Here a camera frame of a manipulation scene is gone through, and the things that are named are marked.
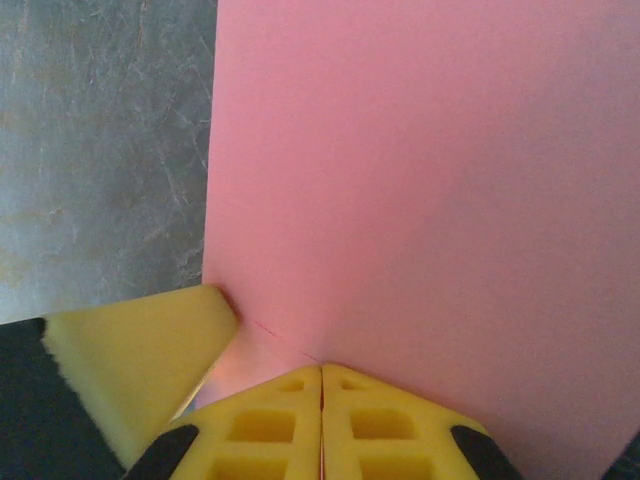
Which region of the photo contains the right gripper foam right finger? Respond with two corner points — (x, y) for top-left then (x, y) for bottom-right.
(322, 363), (521, 480)

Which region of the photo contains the right gripper foam left finger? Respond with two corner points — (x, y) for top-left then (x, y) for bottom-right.
(119, 365), (321, 480)

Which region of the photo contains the pink paper sheet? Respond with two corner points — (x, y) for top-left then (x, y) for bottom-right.
(202, 0), (640, 480)

